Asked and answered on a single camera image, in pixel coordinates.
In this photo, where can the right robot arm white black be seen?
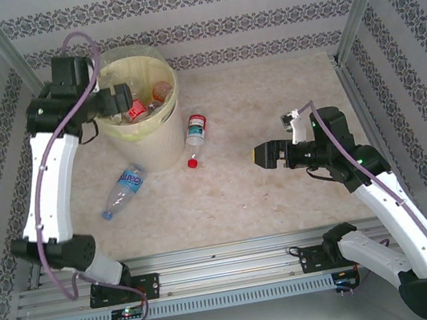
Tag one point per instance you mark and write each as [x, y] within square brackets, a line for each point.
[384, 210]

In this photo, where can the red and teal label bottle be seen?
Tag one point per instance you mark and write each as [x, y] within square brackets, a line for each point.
[196, 129]

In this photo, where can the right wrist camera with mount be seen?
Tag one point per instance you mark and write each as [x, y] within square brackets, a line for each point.
[296, 130]

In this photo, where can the clear bottle red label red cap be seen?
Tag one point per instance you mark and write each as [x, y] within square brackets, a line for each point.
[137, 110]

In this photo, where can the orange label bottle brown cap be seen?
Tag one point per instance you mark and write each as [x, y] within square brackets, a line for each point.
[162, 92]

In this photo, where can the aluminium mounting rail beam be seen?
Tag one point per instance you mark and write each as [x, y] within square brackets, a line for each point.
[231, 271]

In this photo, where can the cream plastic bin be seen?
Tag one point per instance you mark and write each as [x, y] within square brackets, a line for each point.
[162, 143]

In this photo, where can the small clear bottle red cap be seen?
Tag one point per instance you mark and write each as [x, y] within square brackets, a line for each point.
[193, 163]

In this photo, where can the aluminium side rail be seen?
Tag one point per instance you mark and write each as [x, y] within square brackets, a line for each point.
[365, 111]

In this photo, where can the clear bottle blue wave label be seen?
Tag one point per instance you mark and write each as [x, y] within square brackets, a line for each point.
[131, 179]

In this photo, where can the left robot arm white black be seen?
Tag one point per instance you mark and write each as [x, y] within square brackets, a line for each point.
[53, 173]

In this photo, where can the small circuit board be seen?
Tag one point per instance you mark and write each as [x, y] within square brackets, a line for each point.
[342, 282]
[128, 312]

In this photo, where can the cream waste bin with liner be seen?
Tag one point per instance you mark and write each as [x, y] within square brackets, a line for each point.
[131, 130]

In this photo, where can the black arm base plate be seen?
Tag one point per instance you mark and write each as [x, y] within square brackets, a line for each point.
[148, 286]
[310, 260]

